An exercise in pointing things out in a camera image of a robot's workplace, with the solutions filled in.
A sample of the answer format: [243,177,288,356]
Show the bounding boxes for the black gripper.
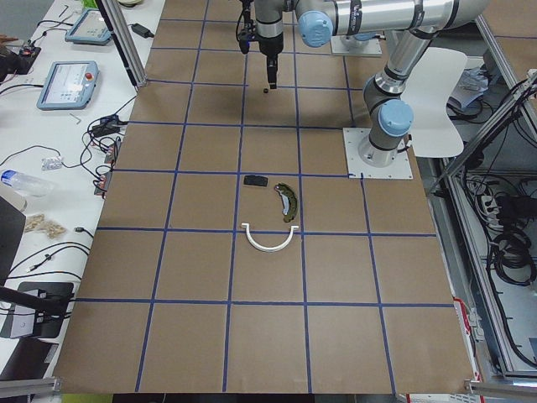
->
[258,35,283,90]

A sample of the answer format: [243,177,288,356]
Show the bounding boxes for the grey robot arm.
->
[253,1,489,96]
[358,26,439,168]

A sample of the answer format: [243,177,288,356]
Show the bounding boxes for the dark grey brake pad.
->
[243,175,269,187]

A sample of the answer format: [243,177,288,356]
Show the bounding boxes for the olive green brake shoe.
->
[274,182,299,222]

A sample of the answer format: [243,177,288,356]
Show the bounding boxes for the black power adapter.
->
[131,24,154,39]

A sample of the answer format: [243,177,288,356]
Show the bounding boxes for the white plastic chair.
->
[401,47,467,158]

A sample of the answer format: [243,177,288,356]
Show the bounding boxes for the far blue teach pendant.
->
[65,8,112,46]

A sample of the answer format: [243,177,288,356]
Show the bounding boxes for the blue teach pendant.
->
[65,8,112,46]
[36,60,99,111]

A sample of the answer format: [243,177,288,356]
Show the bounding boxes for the near blue teach pendant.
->
[36,60,99,111]

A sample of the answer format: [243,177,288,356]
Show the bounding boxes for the clear water bottle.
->
[1,170,55,197]

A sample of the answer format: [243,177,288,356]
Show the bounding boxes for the bag of small parts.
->
[23,214,66,239]

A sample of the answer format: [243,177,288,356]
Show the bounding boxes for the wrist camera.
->
[236,23,257,55]

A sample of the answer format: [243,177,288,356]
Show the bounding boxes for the white curved plastic bracket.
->
[240,222,300,253]

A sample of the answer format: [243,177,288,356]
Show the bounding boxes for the aluminium frame post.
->
[96,0,147,88]

